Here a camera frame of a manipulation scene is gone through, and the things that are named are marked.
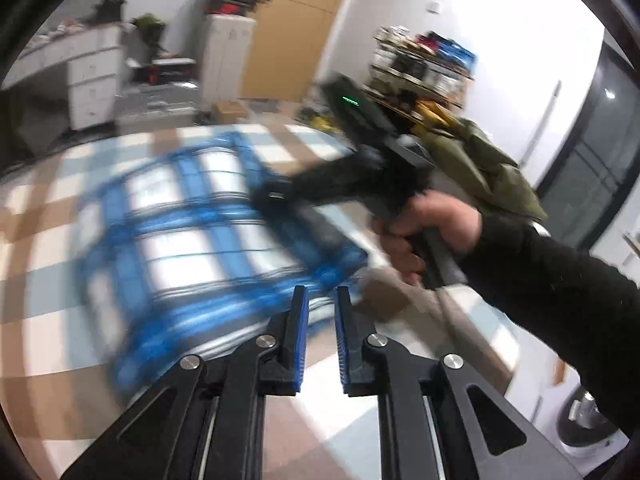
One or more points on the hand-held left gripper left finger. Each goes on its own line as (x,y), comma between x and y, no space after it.
(299,340)

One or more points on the wooden door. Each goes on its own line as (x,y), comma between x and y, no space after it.
(295,35)

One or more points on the black box with red trim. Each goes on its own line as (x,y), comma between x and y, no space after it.
(172,70)

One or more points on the red and black shoe box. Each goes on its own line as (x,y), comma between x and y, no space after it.
(231,10)

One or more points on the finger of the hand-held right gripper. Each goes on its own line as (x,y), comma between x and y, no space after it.
(325,180)

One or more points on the white light switch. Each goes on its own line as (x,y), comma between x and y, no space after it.
(435,7)

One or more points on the grey storage case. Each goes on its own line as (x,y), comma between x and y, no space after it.
(160,105)

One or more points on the person's right forearm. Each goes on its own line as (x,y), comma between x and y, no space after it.
(550,285)

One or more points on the person's right hand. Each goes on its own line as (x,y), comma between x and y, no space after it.
(445,217)

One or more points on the yellow bag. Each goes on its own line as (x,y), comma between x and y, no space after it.
(432,112)

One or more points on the small white cabinet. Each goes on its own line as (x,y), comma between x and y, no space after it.
(227,65)

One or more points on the checkered bed sheet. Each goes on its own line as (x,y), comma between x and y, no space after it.
(45,270)

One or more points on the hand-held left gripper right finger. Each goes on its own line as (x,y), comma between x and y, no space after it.
(342,345)

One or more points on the small cardboard box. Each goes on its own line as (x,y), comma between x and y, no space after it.
(229,111)

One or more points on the olive green cloth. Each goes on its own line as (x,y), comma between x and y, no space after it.
(490,170)

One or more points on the wooden shoe rack with shoes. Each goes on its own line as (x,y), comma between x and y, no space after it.
(430,55)

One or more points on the white desk with drawers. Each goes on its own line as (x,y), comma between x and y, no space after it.
(85,80)

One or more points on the dark glass door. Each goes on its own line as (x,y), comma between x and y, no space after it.
(595,160)

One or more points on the blue plaid shirt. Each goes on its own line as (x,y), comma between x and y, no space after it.
(200,250)

